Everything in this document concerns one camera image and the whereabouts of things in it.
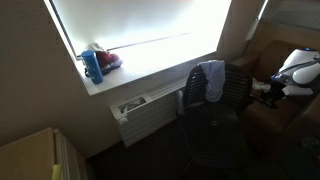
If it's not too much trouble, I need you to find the white bundle behind shoe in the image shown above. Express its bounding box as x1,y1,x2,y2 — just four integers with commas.
84,42,108,54

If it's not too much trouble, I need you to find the striped grey mattress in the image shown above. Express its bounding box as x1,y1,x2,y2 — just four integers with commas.
263,0,320,32

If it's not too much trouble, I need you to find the grey-blue cloth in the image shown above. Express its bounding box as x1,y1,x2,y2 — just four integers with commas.
197,59,226,103

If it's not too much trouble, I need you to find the blue water bottle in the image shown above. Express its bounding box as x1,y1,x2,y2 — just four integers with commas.
80,49,104,85

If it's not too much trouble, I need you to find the brown leather armchair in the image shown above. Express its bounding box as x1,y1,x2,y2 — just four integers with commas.
231,39,320,159

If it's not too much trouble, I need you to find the white crumpled cloth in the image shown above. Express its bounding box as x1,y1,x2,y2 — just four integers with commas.
251,77,273,95

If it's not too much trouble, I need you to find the white wall heater unit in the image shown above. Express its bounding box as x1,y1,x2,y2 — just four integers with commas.
109,75,188,148

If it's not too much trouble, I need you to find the light wooden dresser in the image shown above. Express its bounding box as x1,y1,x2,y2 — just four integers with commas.
0,126,88,180

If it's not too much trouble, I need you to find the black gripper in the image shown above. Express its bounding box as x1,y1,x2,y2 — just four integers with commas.
259,81,286,110

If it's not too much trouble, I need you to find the black mesh office chair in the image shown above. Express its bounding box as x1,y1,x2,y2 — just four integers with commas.
175,62,255,172

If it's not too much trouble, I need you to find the yellow sticky note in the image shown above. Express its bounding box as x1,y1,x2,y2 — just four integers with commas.
51,163,63,180

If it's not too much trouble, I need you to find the tan wooden bed frame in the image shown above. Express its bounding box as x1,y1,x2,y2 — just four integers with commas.
246,19,320,63

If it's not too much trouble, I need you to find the white heater knob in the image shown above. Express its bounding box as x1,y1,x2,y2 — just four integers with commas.
117,115,130,127

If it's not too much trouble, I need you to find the white wrist camera block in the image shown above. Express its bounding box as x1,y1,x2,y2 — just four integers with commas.
283,84,315,98

